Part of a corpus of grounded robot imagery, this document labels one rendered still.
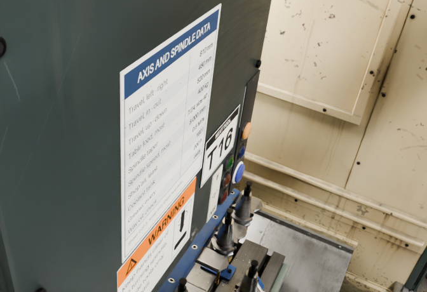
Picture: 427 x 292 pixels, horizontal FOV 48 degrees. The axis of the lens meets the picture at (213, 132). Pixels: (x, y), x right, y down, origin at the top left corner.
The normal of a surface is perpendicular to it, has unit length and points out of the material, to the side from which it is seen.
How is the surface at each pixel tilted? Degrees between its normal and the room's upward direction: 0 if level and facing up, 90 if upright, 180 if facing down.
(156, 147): 90
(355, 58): 90
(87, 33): 90
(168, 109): 90
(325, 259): 24
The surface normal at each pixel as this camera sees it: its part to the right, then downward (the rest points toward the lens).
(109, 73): 0.90, 0.33
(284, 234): -0.09, -0.52
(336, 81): -0.43, 0.49
